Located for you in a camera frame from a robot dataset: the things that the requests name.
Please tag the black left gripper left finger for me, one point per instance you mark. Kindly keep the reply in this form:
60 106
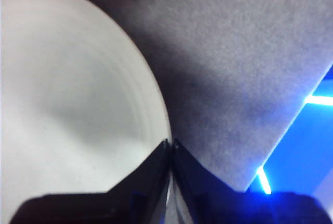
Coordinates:
117 205

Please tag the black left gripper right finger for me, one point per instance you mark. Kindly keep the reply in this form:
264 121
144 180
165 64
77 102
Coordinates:
234 208

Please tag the cream yellow plate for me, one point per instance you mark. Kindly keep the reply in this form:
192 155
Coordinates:
65 91

